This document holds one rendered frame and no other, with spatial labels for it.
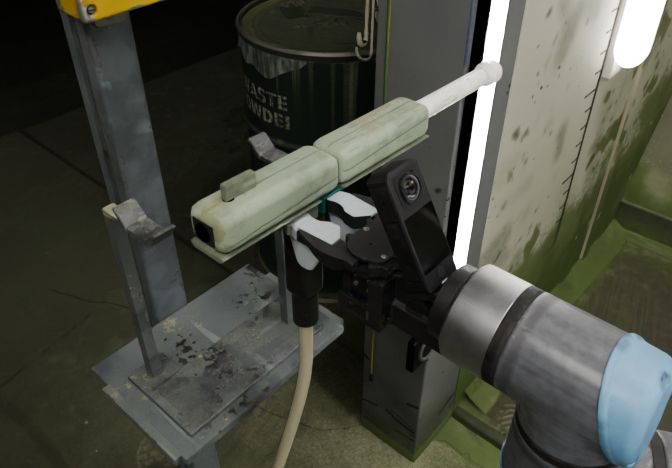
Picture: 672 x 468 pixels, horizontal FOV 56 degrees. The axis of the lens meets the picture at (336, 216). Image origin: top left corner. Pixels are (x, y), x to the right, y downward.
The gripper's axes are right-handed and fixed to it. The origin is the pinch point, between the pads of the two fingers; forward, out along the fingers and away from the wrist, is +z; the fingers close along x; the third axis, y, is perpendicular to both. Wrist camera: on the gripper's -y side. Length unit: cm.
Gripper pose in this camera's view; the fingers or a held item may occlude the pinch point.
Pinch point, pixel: (297, 198)
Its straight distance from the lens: 64.3
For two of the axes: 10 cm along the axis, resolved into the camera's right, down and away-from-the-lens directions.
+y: 0.0, 7.9, 6.1
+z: -7.5, -4.0, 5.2
